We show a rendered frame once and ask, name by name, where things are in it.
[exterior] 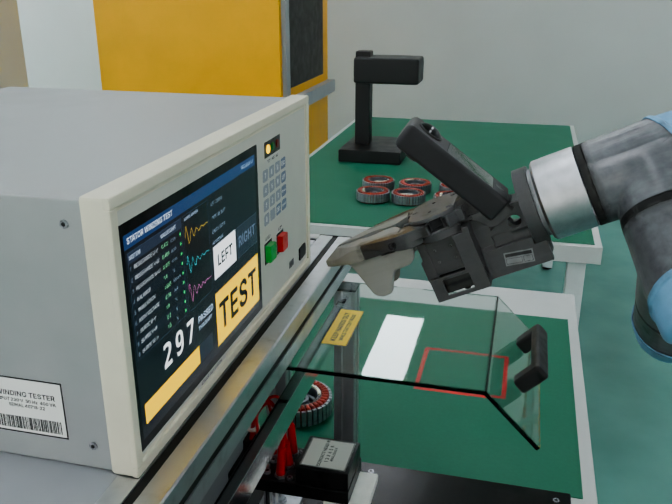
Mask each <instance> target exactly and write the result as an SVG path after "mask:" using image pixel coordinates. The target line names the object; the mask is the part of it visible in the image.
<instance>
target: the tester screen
mask: <svg viewBox="0 0 672 504"><path fill-rule="evenodd" d="M255 212H256V187H255V161H254V155H252V156H251V157H249V158H248V159H246V160H244V161H243V162H241V163H240V164H238V165H236V166H235V167H233V168H232V169H230V170H228V171H227V172H225V173H224V174H222V175H220V176H219V177H217V178H216V179H214V180H212V181H211V182H209V183H208V184H206V185H204V186H203V187H201V188H200V189H198V190H196V191H195V192H193V193H192V194H190V195H188V196H187V197H185V198H184V199H182V200H180V201H179V202H177V203H176V204H174V205H172V206H171V207H169V208H168V209H166V210H164V211H163V212H161V213H160V214H158V215H156V216H155V217H153V218H152V219H150V220H148V221H147V222H145V223H144V224H142V225H140V226H139V227H137V228H136V229H134V230H132V231H131V232H129V233H128V234H126V235H124V236H123V245H124V254H125V264H126V273H127V283H128V292H129V302H130V311H131V321H132V330H133V340H134V350H135V359H136V369H137V378H138V388H139V397H140V407H141V416H142V426H143V435H144V440H145V438H146V437H147V436H148V435H149V434H150V433H151V431H152V430H153V429H154V428H155V427H156V426H157V424H158V423H159V422H160V421H161V420H162V418H163V417H164V416H165V415H166V414H167V413H168V411H169V410H170V409H171V408H172V407H173V406H174V404H175V403H176V402H177V401H178V400H179V398H180V397H181V396H182V395H183V394H184V393H185V391H186V390H187V389H188V388H189V387H190V386H191V384H192V383H193V382H194V381H195V380H196V378H197V377H198V376H199V375H200V374H201V373H202V371H203V370H204V369H205V368H206V367H207V366H208V364H209V363H210V362H211V361H212V360H213V358H214V357H215V356H216V355H217V354H218V353H219V351H220V350H221V349H222V348H223V347H224V346H225V344H226V343H227V342H228V341H229V340H230V338H231V337H232V336H233V335H234V334H235V333H236V331H237V330H238V329H239V328H240V327H241V326H242V324H243V323H244V322H245V321H246V320H247V319H248V317H249V316H250V315H251V314H252V313H253V311H254V310H255V309H256V308H257V307H258V306H259V304H260V291H259V301H258V302H257V303H256V304H255V305H254V306H253V307H252V309H251V310H250V311H249V312H248V313H247V314H246V316H245V317H244V318H243V319H242V320H241V321H240V323H239V324H238V325H237V326H236V327H235V328H234V330H233V331H232V332H231V333H230V334H229V335H228V336H227V338H226V339H225V340H224V341H223V342H222V343H221V345H220V346H219V347H218V331H217V315H216V298H215V294H216V293H217V292H218V291H219V290H220V289H221V288H222V287H223V286H224V285H225V284H226V283H227V282H228V281H229V280H230V279H231V278H232V277H233V276H234V275H235V274H236V273H237V272H238V271H239V270H241V269H242V268H243V267H244V266H245V265H246V264H247V263H248V262H249V261H250V260H251V259H252V258H253V257H254V256H255V255H256V254H257V253H258V239H257V242H256V243H255V244H254V245H253V246H251V247H250V248H249V249H248V250H247V251H246V252H245V253H244V254H243V255H242V256H241V257H240V258H239V259H238V260H237V261H235V262H234V263H233V264H232V265H231V266H230V267H229V268H228V269H227V270H226V271H225V272H224V273H223V274H222V275H221V276H220V277H218V278H217V279H216V280H215V274H214V257H213V247H214V246H215V245H217V244H218V243H219V242H220V241H221V240H223V239H224V238H225V237H226V236H227V235H229V234H230V233H231V232H232V231H233V230H235V229H236V228H237V227H238V226H239V225H241V224H242V223H243V222H244V221H245V220H247V219H248V218H249V217H250V216H251V215H253V214H254V213H255ZM194 314H195V316H196V330H197V340H196V342H195V343H194V344H193V345H192V346H191V347H190V348H189V349H188V350H187V351H186V352H185V353H184V354H183V355H182V356H181V357H180V359H179V360H178V361H177V362H176V363H175V364H174V365H173V366H172V367H171V368H170V369H169V370H168V371H167V372H166V373H165V375H164V376H163V365H162V354H161V346H162V345H163V344H164V343H165V342H166V341H167V340H168V339H169V338H170V337H171V336H172V335H173V334H174V333H175V332H176V331H177V330H178V329H179V328H180V327H181V326H182V325H183V324H184V323H185V322H186V321H187V320H188V319H189V318H190V317H191V316H193V315H194ZM211 332H212V333H213V349H212V350H211V352H210V353H209V354H208V355H207V356H206V357H205V358H204V360H203V361H202V362H201V363H200V364H199V365H198V367H197V368H196V369H195V370H194V371H193V372H192V373H191V375H190V376H189V377H188V378H187V379H186V380H185V381H184V383H183V384H182V385H181V386H180V387H179V388H178V389H177V391H176V392H175V393H174V394H173V395H172V396H171V397H170V399H169V400H168V401H167V402H166V403H165V404H164V405H163V407H162V408H161V409H160V410H159V411H158V412H157V413H156V415H155V416H154V417H153V418H152V419H151V420H150V421H149V423H148V424H147V422H146V412H145V404H146V403H147V402H148V401H149V400H150V399H151V398H152V397H153V396H154V395H155V393H156V392H157V391H158V390H159V389H160V388H161V387H162V386H163V385H164V384H165V383H166V381H167V380H168V379H169V378H170V377H171V376H172V375H173V374H174V373H175V372H176V371H177V369H178V368H179V367H180V366H181V365H182V364H183V363H184V362H185V361H186V360H187V359H188V357H189V356H190V355H191V354H192V353H193V352H194V351H195V350H196V349H197V348H198V347H199V345H200V344H201V343H202V342H203V341H204V340H205V339H206V338H207V337H208V336H209V335H210V334H211Z"/></svg>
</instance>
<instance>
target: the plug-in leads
mask: <svg viewBox="0 0 672 504"><path fill-rule="evenodd" d="M279 397H280V396H279V395H271V396H269V397H268V398H267V400H266V401H265V403H264V404H263V406H262V408H261V409H260V411H259V412H258V414H257V415H256V417H255V418H254V420H253V422H252V423H251V425H250V426H249V428H248V429H247V431H248V434H247V435H246V437H245V438H244V440H243V452H244V453H245V452H246V451H247V449H248V448H249V446H250V444H251V443H252V441H253V439H254V438H255V436H256V435H257V433H258V431H259V429H260V426H259V423H258V415H259V413H260V412H261V410H262V409H263V408H264V407H265V406H266V405H267V406H268V409H269V412H271V410H272V408H271V406H272V407H274V405H275V404H274V403H273V401H272V400H270V399H272V398H277V399H279ZM287 431H288V438H287V435H286V433H285V435H284V437H283V439H282V440H281V442H280V445H279V446H278V451H277V449H276V451H275V453H274V455H273V457H275V458H277V467H276V472H275V474H274V475H275V478H277V479H278V480H280V479H285V477H286V475H287V472H286V471H285V469H287V470H289V469H293V468H294V466H295V462H294V461H293V457H298V455H299V450H298V448H297V439H296V431H295V424H294V423H293V420H292V422H291V424H290V426H289V428H288V429H287Z"/></svg>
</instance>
